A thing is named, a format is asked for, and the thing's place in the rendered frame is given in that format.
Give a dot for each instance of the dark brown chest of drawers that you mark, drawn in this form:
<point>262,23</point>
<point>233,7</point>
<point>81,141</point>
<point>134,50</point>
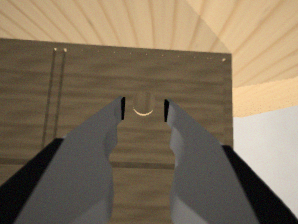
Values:
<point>120,168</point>

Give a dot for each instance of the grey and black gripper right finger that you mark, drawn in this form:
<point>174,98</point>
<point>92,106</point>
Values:
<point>213,184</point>

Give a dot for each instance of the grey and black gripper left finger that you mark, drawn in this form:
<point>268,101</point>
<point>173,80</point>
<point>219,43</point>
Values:
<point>70,180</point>

